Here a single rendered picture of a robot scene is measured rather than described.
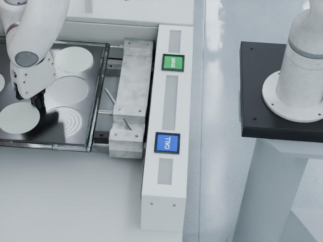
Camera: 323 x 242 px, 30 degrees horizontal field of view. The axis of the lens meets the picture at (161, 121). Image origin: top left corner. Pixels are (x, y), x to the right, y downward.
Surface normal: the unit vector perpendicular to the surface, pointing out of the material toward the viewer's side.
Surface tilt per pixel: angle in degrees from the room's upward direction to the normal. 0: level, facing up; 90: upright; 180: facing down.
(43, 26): 68
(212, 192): 0
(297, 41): 89
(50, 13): 61
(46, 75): 90
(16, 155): 0
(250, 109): 1
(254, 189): 90
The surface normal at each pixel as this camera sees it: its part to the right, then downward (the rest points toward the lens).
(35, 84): 0.73, 0.52
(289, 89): -0.71, 0.51
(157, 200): -0.07, 0.75
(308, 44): -0.52, 0.66
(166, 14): 0.04, -0.66
